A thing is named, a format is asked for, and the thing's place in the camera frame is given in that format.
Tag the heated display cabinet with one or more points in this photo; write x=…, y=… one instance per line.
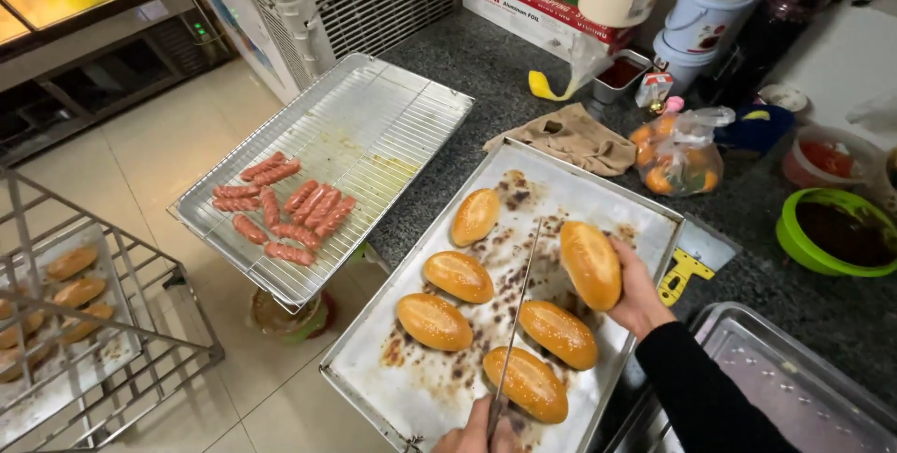
x=77, y=12

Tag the white plastic bucket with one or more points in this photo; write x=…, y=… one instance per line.
x=676, y=64

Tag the white cutting board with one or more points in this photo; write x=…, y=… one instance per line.
x=841, y=68

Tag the steel baking tray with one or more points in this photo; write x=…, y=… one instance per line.
x=659, y=211

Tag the person's right hand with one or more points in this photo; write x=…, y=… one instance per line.
x=641, y=302

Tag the small white bowl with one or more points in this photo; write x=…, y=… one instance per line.
x=783, y=97

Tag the pink bowl with red filling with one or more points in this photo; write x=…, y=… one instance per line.
x=827, y=159

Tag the dark blue cloth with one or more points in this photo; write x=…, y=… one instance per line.
x=757, y=127

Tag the pile of grilled sausages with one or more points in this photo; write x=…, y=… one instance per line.
x=301, y=211

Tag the small white red carton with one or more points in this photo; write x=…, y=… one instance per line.
x=653, y=89

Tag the clear and yellow plastic bag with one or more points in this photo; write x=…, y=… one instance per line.
x=578, y=68

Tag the empty steel tray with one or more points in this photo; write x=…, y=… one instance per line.
x=792, y=383

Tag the dark thermos flask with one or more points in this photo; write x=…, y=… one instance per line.
x=764, y=33

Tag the small steel sauce container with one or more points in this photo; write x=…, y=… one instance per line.
x=620, y=75

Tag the brown cloth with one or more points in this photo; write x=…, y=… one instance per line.
x=571, y=138

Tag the golden sesame bread roll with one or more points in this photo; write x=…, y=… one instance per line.
x=459, y=277
x=527, y=384
x=590, y=265
x=434, y=322
x=558, y=335
x=475, y=217

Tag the long steel bread knife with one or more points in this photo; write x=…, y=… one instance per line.
x=515, y=327

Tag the plastic bag of oranges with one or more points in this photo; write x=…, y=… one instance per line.
x=680, y=155

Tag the metal rack with bread trays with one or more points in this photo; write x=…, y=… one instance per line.
x=84, y=313

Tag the white bucket with blue lid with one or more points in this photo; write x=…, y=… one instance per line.
x=708, y=12

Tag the person's left hand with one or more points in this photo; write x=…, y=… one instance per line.
x=476, y=435

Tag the green bowl with dark sauce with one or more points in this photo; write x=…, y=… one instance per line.
x=834, y=236

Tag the stained baking paper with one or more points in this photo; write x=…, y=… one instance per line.
x=406, y=386

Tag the round stool with green rim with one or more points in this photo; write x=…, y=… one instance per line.
x=287, y=320

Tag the red white foil box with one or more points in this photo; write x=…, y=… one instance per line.
x=518, y=12

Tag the person's left fingers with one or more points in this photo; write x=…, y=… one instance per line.
x=506, y=432

